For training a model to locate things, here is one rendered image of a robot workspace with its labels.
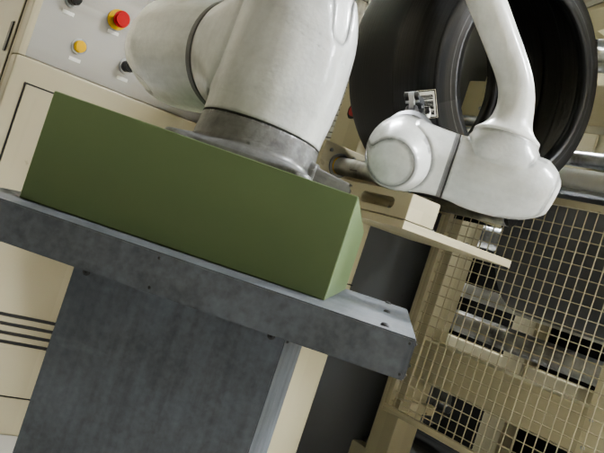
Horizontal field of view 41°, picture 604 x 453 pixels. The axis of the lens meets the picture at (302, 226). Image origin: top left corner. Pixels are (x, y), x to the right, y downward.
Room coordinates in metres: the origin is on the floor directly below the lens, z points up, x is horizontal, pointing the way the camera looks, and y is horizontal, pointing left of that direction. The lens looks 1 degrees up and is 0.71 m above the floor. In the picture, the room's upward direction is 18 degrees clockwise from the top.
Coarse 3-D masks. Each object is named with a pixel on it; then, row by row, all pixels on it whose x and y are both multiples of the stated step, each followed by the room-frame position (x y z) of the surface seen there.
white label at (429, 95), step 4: (420, 92) 1.68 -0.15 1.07; (424, 92) 1.68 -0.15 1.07; (428, 92) 1.68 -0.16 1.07; (432, 92) 1.68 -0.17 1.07; (424, 96) 1.68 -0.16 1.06; (428, 96) 1.68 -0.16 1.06; (432, 96) 1.68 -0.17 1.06; (424, 100) 1.69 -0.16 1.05; (428, 100) 1.68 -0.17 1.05; (432, 100) 1.68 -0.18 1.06; (436, 100) 1.68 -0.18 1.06; (424, 104) 1.69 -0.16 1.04; (428, 104) 1.69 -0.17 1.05; (432, 104) 1.69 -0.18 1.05; (436, 104) 1.68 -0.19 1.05; (432, 108) 1.69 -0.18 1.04; (436, 108) 1.69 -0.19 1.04; (432, 112) 1.69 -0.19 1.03; (436, 112) 1.69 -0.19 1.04; (432, 116) 1.69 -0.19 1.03; (436, 116) 1.69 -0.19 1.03
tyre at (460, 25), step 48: (384, 0) 1.81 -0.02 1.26; (432, 0) 1.68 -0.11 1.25; (528, 0) 2.03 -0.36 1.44; (576, 0) 1.85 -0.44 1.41; (384, 48) 1.75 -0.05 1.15; (432, 48) 1.67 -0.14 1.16; (528, 48) 2.13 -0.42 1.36; (576, 48) 1.91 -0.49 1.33; (384, 96) 1.76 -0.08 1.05; (576, 96) 1.94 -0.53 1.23; (576, 144) 1.95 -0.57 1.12
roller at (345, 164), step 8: (336, 160) 2.01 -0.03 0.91; (344, 160) 1.99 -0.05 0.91; (352, 160) 1.97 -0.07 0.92; (336, 168) 2.01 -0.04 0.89; (344, 168) 1.98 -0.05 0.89; (352, 168) 1.95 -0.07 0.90; (360, 168) 1.93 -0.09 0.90; (352, 176) 1.97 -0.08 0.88; (360, 176) 1.93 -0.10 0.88; (368, 176) 1.91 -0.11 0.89
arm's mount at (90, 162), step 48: (48, 144) 0.87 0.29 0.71; (96, 144) 0.86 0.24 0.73; (144, 144) 0.86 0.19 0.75; (192, 144) 0.85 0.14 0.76; (48, 192) 0.87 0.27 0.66; (96, 192) 0.86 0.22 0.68; (144, 192) 0.86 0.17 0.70; (192, 192) 0.85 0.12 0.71; (240, 192) 0.84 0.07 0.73; (288, 192) 0.84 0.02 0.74; (336, 192) 0.83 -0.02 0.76; (192, 240) 0.85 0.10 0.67; (240, 240) 0.84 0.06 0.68; (288, 240) 0.84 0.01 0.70; (336, 240) 0.83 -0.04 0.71; (288, 288) 0.84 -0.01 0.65; (336, 288) 0.96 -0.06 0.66
